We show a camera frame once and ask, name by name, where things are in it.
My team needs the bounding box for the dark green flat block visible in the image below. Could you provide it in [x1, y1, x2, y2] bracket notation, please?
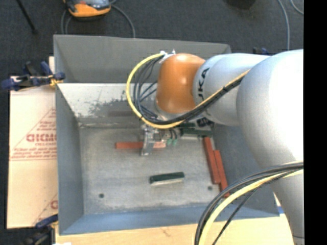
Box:
[178, 122, 213, 139]
[149, 171, 185, 187]

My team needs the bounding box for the red-brown flat block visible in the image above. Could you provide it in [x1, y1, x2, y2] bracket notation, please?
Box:
[213, 150, 230, 199]
[202, 136, 221, 185]
[114, 141, 166, 150]

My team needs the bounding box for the black cylinder on white bracket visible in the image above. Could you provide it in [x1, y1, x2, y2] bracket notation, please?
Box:
[196, 117, 215, 128]

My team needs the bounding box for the grey metal bin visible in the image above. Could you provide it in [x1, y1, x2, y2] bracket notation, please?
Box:
[53, 34, 281, 236]

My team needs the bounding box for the brown cardboard board red print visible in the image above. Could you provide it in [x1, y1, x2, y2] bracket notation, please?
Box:
[6, 89, 59, 230]

